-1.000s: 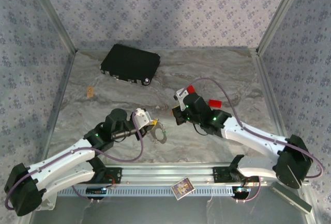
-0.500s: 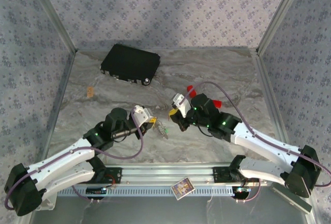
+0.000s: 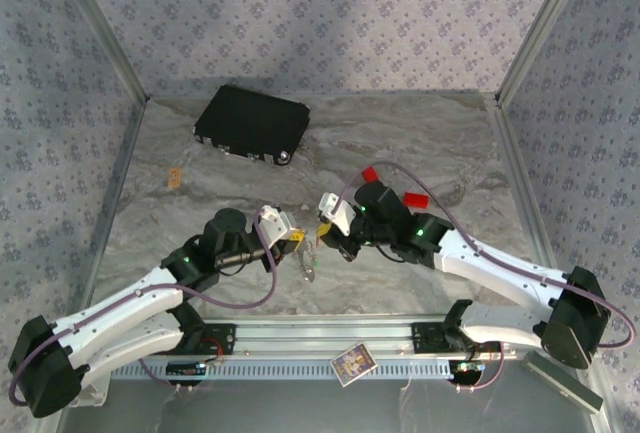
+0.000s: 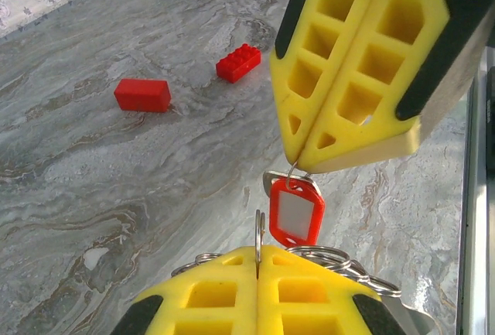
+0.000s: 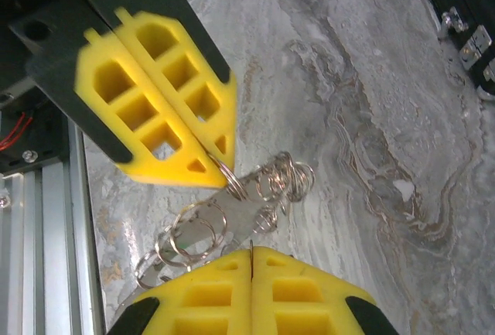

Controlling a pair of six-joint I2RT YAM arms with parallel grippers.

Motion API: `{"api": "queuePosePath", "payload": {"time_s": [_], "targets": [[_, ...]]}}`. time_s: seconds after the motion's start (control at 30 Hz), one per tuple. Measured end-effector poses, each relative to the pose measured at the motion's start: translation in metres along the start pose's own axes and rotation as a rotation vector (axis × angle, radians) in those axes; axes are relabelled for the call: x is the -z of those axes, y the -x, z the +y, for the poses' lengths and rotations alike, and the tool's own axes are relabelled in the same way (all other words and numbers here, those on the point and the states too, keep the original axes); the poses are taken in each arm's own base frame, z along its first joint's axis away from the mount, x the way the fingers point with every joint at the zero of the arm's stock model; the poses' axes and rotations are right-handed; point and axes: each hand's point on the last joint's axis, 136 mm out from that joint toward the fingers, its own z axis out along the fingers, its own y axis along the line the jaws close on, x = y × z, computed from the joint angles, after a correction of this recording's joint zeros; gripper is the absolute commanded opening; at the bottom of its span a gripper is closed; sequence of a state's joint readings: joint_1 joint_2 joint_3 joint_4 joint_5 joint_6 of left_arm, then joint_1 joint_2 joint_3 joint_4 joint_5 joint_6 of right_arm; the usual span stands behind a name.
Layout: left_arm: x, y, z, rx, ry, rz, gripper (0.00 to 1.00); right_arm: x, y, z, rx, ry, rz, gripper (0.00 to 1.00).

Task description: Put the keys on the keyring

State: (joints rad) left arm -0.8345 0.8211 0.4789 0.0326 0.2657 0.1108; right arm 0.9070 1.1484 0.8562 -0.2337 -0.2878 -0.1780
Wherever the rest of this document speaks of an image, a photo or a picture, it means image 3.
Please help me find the aluminium frame post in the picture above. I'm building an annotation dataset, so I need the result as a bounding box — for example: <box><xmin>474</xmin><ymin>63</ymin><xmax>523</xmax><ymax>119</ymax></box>
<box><xmin>494</xmin><ymin>0</ymin><xmax>594</xmax><ymax>107</ymax></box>
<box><xmin>49</xmin><ymin>0</ymin><xmax>151</xmax><ymax>104</ymax></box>

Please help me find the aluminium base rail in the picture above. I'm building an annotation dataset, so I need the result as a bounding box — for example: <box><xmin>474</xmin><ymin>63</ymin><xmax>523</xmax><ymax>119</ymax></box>
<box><xmin>199</xmin><ymin>317</ymin><xmax>521</xmax><ymax>355</ymax></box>

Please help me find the grey slotted cable tray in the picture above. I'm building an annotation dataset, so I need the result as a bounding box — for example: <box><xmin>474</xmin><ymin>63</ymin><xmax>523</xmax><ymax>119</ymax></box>
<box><xmin>110</xmin><ymin>357</ymin><xmax>454</xmax><ymax>382</ymax></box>

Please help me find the aluminium frame side rail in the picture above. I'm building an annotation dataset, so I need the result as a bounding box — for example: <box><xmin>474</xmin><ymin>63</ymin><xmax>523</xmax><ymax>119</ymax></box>
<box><xmin>487</xmin><ymin>95</ymin><xmax>617</xmax><ymax>433</ymax></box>
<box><xmin>39</xmin><ymin>97</ymin><xmax>151</xmax><ymax>433</ymax></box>

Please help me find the black hard case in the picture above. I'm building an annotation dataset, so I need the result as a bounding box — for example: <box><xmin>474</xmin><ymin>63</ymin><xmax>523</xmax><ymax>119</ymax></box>
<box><xmin>193</xmin><ymin>84</ymin><xmax>311</xmax><ymax>168</ymax></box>

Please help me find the colourful printed card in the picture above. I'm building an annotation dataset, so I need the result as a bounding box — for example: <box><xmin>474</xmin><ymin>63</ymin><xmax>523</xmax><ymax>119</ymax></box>
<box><xmin>330</xmin><ymin>343</ymin><xmax>378</xmax><ymax>388</ymax></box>

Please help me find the black controller board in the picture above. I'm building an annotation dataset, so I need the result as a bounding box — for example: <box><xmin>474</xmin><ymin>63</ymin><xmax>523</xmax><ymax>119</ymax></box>
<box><xmin>166</xmin><ymin>360</ymin><xmax>209</xmax><ymax>377</ymax></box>
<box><xmin>448</xmin><ymin>360</ymin><xmax>487</xmax><ymax>375</ymax></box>

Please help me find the grey metal bar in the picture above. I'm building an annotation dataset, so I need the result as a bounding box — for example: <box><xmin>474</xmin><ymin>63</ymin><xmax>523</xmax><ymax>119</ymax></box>
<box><xmin>519</xmin><ymin>352</ymin><xmax>604</xmax><ymax>412</ymax></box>

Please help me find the silver metal ring holder plate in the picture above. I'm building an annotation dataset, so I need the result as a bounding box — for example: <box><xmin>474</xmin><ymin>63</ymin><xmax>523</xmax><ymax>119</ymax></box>
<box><xmin>293</xmin><ymin>238</ymin><xmax>322</xmax><ymax>284</ymax></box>

